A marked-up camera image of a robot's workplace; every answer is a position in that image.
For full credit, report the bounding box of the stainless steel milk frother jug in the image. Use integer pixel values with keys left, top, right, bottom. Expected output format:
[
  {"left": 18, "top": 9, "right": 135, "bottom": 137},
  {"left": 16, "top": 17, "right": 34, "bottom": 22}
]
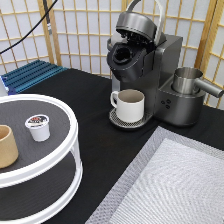
[{"left": 172, "top": 67, "right": 224, "bottom": 98}]

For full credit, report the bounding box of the white coffee pod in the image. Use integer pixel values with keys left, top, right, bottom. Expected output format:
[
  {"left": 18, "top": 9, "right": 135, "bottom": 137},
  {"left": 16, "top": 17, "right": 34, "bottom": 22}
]
[{"left": 25, "top": 114, "right": 50, "bottom": 142}]

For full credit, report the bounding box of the black cable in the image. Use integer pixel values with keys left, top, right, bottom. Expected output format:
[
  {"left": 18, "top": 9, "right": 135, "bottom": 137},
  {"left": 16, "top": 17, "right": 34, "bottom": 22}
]
[{"left": 0, "top": 0, "right": 59, "bottom": 56}]

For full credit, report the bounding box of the white ceramic coffee mug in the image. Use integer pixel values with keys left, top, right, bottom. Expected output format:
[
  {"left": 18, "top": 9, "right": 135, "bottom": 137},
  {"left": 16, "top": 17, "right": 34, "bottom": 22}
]
[{"left": 110, "top": 89, "right": 145, "bottom": 123}]

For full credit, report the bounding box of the grey pod coffee machine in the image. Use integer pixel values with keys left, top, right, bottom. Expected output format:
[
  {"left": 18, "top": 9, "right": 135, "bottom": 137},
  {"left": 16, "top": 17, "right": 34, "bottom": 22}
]
[{"left": 107, "top": 0, "right": 205, "bottom": 130}]

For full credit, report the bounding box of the tan beige cup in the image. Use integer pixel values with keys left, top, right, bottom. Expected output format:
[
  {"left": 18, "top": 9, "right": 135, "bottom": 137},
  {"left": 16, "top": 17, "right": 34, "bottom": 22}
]
[{"left": 0, "top": 125, "right": 18, "bottom": 169}]

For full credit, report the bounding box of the grey woven placemat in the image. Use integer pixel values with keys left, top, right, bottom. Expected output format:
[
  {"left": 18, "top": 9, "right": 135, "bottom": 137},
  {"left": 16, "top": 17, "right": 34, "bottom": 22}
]
[{"left": 85, "top": 127, "right": 224, "bottom": 224}]

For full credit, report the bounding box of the white two-tier round shelf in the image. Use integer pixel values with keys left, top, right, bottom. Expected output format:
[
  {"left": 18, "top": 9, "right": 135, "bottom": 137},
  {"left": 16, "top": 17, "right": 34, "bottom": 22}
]
[{"left": 0, "top": 94, "right": 83, "bottom": 224}]

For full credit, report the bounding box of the blue ribbed metal block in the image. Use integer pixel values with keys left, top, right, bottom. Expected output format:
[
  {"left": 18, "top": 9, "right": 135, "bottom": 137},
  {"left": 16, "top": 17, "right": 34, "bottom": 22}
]
[{"left": 2, "top": 60, "right": 66, "bottom": 95}]

